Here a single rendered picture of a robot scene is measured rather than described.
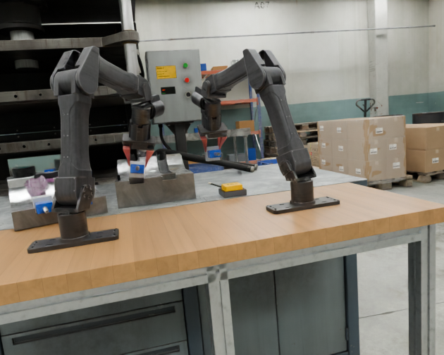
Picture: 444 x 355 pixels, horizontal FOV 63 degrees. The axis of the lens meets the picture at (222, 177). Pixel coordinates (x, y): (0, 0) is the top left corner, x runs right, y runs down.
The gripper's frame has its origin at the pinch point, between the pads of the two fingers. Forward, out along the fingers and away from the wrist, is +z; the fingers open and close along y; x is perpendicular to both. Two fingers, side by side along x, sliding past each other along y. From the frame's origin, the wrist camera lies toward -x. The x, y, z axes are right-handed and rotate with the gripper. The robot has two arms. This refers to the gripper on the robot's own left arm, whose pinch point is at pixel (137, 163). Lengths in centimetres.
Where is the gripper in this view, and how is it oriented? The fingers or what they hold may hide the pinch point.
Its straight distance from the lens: 123.2
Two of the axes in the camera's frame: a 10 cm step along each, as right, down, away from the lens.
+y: -9.7, -0.6, -2.4
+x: 1.9, 4.5, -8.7
